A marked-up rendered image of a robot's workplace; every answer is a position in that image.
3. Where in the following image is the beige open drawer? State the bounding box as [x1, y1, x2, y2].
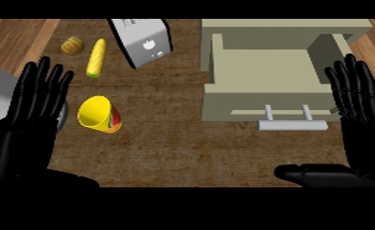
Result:
[203, 33, 354, 94]

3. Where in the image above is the yellow cup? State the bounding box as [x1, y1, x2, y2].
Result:
[76, 95, 122, 134]

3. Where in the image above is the beige drawer front with handle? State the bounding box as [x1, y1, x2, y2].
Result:
[202, 84, 342, 132]

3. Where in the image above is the yellow corn cob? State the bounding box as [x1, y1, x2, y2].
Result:
[85, 38, 106, 78]

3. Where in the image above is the yellow-brown round vegetable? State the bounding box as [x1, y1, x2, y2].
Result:
[60, 36, 85, 57]

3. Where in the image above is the grey box appliance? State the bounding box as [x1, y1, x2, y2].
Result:
[106, 19, 173, 69]

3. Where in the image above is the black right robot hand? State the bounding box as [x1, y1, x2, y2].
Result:
[272, 53, 375, 188]

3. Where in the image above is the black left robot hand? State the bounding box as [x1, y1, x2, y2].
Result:
[0, 56, 100, 188]

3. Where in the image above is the beige cabinet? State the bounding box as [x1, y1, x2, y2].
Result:
[199, 19, 375, 83]

